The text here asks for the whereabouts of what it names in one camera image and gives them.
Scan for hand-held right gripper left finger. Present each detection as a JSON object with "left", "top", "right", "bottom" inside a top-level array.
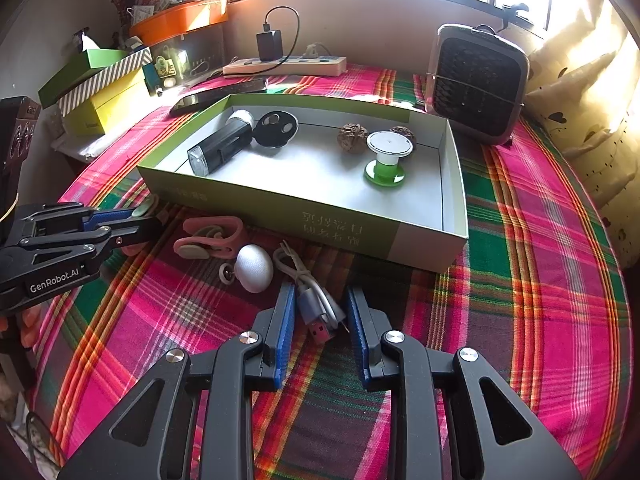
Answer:
[{"left": 57, "top": 282, "right": 296, "bottom": 480}]

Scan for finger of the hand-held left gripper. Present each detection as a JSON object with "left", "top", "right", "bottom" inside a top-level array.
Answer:
[
  {"left": 10, "top": 203, "right": 156, "bottom": 233},
  {"left": 17, "top": 217, "right": 161, "bottom": 266}
]

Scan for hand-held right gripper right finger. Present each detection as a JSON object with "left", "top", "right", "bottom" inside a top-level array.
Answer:
[{"left": 345, "top": 287, "right": 583, "bottom": 480}]

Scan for grey usb cable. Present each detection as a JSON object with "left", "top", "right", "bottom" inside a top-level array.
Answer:
[{"left": 272, "top": 240, "right": 348, "bottom": 346}]

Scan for black flashlight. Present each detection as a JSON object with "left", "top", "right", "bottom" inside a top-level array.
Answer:
[{"left": 186, "top": 120, "right": 257, "bottom": 177}]

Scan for green and white cardboard box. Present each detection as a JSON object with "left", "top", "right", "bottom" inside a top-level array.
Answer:
[{"left": 136, "top": 92, "right": 470, "bottom": 273}]

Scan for black round disc with holes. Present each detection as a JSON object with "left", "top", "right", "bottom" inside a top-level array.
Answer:
[{"left": 252, "top": 110, "right": 300, "bottom": 150}]

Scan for green spool with white top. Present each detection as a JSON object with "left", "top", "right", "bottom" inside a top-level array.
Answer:
[{"left": 363, "top": 130, "right": 416, "bottom": 188}]

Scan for person's left hand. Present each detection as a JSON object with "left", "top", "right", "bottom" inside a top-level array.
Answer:
[{"left": 20, "top": 307, "right": 48, "bottom": 348}]

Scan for white egg-shaped gadget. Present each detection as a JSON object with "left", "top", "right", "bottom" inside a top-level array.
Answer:
[{"left": 220, "top": 243, "right": 275, "bottom": 293}]

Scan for white plastic sheet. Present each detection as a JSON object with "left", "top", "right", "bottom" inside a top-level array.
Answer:
[{"left": 52, "top": 122, "right": 146, "bottom": 161}]

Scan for yellow box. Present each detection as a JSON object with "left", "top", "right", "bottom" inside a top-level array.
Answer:
[{"left": 62, "top": 67, "right": 153, "bottom": 137}]

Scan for striped box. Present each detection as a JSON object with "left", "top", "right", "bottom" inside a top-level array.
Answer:
[{"left": 57, "top": 47, "right": 152, "bottom": 118}]

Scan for small teal box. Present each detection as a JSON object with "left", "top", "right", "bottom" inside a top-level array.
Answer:
[{"left": 142, "top": 62, "right": 166, "bottom": 97}]

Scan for black smartphone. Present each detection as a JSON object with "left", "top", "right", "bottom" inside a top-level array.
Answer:
[{"left": 170, "top": 76, "right": 268, "bottom": 115}]

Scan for dark box with stickers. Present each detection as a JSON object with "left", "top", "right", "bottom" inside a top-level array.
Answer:
[{"left": 150, "top": 25, "right": 226, "bottom": 91}]

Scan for plaid blanket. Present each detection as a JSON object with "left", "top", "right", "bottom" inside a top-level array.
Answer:
[{"left": 25, "top": 62, "right": 633, "bottom": 480}]

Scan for orange tray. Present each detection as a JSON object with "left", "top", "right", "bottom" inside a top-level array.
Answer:
[{"left": 130, "top": 0, "right": 229, "bottom": 46}]

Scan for white power strip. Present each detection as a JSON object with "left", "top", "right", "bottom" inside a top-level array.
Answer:
[{"left": 222, "top": 55, "right": 347, "bottom": 78}]

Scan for grey space heater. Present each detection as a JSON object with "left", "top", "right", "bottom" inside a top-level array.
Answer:
[{"left": 424, "top": 22, "right": 530, "bottom": 147}]

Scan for yellow heart print pillow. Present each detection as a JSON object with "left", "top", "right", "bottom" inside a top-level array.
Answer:
[{"left": 522, "top": 0, "right": 640, "bottom": 266}]

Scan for black window hook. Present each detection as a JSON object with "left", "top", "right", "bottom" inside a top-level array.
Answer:
[{"left": 500, "top": 2, "right": 530, "bottom": 28}]

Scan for black charger with cable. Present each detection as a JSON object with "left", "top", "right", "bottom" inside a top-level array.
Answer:
[{"left": 256, "top": 6, "right": 301, "bottom": 63}]

